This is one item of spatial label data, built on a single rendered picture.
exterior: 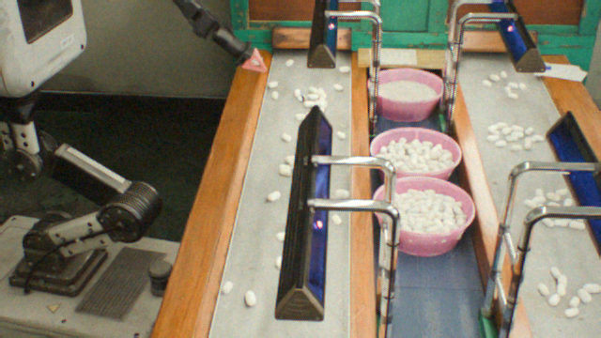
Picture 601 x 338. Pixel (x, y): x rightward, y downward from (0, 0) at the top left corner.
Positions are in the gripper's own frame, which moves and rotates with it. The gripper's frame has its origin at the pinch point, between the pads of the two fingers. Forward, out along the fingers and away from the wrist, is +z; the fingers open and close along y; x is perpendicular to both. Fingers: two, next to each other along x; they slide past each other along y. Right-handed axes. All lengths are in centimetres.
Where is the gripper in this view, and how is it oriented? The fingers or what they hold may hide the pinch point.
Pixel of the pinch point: (263, 69)
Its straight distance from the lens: 243.3
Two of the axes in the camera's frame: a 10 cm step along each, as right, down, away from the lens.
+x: -6.3, 6.3, 4.5
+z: 7.7, 5.7, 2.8
